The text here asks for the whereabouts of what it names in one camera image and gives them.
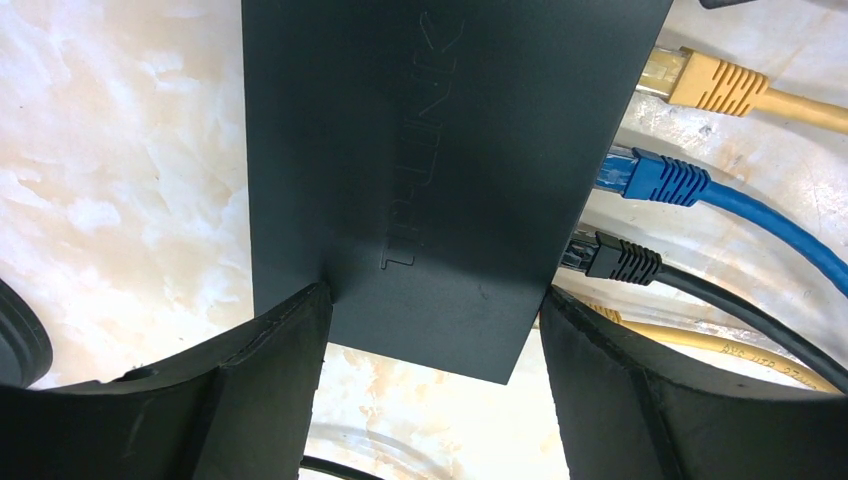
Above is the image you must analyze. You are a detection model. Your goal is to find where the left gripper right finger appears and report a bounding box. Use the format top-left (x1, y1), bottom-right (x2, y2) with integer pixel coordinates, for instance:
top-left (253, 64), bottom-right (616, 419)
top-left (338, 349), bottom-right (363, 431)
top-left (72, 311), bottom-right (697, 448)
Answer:
top-left (539, 287), bottom-right (847, 479)

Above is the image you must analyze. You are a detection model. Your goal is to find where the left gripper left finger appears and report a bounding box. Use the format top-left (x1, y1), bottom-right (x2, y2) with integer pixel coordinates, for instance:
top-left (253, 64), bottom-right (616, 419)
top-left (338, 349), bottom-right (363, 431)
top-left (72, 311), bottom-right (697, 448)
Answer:
top-left (1, 283), bottom-right (333, 479)

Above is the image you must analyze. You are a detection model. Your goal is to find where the black ethernet cable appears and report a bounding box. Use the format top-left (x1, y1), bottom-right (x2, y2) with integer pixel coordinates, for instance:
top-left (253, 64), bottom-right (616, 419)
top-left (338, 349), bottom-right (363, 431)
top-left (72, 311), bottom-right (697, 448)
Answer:
top-left (559, 230), bottom-right (848, 395)

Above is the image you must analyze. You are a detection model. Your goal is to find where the long black cable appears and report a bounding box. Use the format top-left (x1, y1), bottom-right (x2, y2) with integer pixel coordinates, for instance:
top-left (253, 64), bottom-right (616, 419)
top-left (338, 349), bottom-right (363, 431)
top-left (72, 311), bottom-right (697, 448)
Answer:
top-left (301, 455), bottom-right (386, 480)

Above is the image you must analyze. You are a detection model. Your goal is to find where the blue ethernet cable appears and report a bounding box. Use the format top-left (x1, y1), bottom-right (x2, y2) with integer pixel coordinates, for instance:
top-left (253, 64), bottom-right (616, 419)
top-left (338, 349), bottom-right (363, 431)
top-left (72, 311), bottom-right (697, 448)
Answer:
top-left (594, 147), bottom-right (848, 299)

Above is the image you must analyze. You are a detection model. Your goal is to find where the black network switch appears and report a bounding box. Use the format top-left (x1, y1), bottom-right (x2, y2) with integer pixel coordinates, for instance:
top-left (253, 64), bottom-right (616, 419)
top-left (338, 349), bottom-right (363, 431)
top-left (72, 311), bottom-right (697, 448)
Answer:
top-left (241, 0), bottom-right (671, 384)

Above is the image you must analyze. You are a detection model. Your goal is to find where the yellow ethernet cable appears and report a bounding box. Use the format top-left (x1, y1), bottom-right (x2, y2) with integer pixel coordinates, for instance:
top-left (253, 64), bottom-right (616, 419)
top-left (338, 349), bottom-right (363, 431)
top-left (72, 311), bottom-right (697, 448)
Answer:
top-left (582, 301), bottom-right (843, 395)
top-left (635, 46), bottom-right (848, 137)

